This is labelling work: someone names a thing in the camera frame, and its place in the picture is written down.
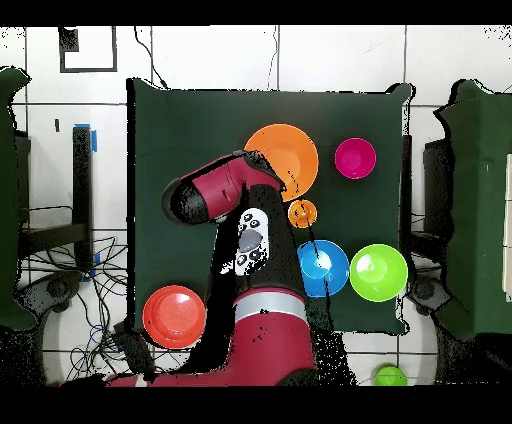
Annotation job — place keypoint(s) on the large orange bowl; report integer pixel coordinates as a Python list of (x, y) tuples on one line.
[(288, 152)]

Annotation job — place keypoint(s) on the blue bowl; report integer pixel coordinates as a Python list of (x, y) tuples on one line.
[(326, 268)]

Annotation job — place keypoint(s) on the pink bowl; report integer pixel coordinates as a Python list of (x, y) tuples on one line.
[(355, 158)]

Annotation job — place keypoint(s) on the large red bowl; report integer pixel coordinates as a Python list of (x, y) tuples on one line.
[(174, 316)]

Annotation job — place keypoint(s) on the large green bowl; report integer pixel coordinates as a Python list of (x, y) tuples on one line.
[(378, 272)]

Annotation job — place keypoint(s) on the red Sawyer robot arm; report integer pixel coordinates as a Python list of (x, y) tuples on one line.
[(272, 340)]

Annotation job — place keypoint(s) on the orange cup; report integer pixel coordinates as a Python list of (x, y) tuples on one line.
[(302, 214)]

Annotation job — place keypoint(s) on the dark green table cloth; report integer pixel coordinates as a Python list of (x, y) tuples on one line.
[(180, 120)]

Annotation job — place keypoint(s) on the blue tape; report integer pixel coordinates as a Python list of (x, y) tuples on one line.
[(94, 140)]

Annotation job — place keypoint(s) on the black chair base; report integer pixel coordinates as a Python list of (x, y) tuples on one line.
[(424, 292), (56, 288)]

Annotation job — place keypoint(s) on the black power strip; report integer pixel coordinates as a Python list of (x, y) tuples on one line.
[(136, 354)]

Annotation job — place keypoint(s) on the green bowl on floor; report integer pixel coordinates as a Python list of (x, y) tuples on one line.
[(390, 376)]

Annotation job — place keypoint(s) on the green covered side table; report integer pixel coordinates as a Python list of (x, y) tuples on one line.
[(480, 200), (8, 200)]

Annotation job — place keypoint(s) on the black stool frame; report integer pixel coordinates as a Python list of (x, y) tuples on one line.
[(438, 188), (82, 180)]

